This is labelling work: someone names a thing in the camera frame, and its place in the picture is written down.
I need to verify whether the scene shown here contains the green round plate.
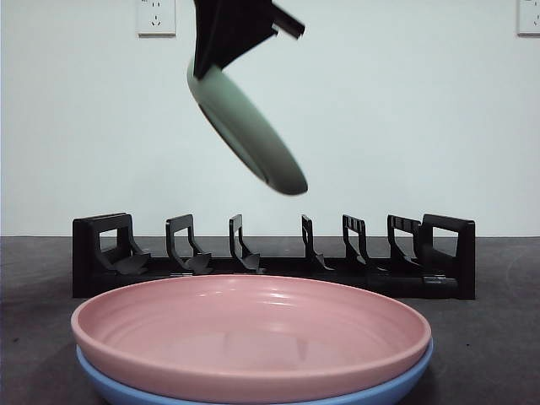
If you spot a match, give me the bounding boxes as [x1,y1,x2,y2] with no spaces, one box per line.
[185,57,310,197]

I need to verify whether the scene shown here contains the pink round plate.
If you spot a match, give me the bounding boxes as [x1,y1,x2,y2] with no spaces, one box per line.
[70,273,434,393]

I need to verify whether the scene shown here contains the blue round plate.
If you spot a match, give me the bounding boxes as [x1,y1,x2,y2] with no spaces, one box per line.
[75,337,435,405]

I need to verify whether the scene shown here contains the black plate rack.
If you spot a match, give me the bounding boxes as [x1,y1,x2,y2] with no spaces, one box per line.
[71,212,477,301]

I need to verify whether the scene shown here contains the white wall socket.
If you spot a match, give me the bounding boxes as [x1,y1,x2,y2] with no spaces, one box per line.
[516,0,540,36]
[137,0,177,37]

